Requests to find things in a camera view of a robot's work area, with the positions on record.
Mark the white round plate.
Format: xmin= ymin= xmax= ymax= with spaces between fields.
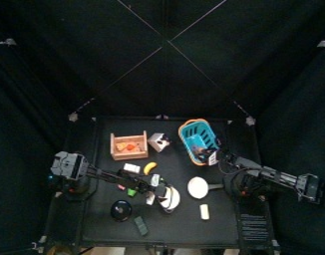
xmin=186 ymin=176 xmax=225 ymax=200

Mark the yellow toy banana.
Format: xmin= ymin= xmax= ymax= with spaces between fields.
xmin=143 ymin=161 xmax=159 ymax=176

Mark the blue orange-rimmed toy basket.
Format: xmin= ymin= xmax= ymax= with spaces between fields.
xmin=177 ymin=118 xmax=222 ymax=166

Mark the white toy pot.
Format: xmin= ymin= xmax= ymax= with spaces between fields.
xmin=157 ymin=185 xmax=181 ymax=214

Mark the small white toy box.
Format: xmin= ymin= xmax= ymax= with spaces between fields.
xmin=123 ymin=162 xmax=142 ymax=174

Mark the white printed table label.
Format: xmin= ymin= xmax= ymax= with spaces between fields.
xmin=239 ymin=213 xmax=269 ymax=243

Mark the wooden toy crate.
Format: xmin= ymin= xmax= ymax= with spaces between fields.
xmin=110 ymin=129 xmax=150 ymax=161

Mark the black round bowl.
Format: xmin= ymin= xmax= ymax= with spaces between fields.
xmin=110 ymin=199 xmax=134 ymax=223

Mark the thin white cord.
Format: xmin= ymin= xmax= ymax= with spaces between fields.
xmin=116 ymin=0 xmax=251 ymax=118
xmin=74 ymin=0 xmax=227 ymax=114

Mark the small white block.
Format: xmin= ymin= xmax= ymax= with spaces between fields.
xmin=146 ymin=191 xmax=158 ymax=206

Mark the cream toy block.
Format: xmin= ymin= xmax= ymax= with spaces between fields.
xmin=198 ymin=203 xmax=211 ymax=221

